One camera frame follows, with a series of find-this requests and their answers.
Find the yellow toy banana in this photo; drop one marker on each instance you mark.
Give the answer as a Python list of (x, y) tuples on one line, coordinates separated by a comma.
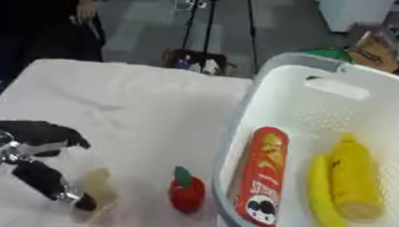
[(324, 206)]

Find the red chips can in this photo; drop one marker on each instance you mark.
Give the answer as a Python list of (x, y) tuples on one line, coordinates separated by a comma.
[(262, 179)]

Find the red toy apple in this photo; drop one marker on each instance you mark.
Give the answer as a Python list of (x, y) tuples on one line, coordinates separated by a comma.
[(187, 193)]

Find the dark patterned bag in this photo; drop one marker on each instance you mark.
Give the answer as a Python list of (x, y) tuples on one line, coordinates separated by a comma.
[(199, 62)]

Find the white cabinet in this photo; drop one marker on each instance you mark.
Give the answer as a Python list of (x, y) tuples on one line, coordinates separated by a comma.
[(354, 10)]

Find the person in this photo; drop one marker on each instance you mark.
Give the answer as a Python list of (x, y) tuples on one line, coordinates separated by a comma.
[(35, 19)]

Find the green round object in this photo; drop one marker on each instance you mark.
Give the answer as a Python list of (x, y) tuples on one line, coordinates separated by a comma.
[(327, 54)]

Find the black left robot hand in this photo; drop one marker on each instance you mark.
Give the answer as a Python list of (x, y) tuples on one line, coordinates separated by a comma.
[(39, 135)]

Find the black tripod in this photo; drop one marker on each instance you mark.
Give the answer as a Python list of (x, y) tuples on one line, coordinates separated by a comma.
[(214, 20)]

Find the person's hand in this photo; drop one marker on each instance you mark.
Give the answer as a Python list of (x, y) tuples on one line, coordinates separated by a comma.
[(86, 10)]

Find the pale cream toy piece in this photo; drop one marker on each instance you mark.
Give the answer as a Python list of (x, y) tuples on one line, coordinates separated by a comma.
[(101, 192)]

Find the white plastic basket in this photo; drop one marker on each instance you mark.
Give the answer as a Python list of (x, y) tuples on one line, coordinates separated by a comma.
[(322, 153)]

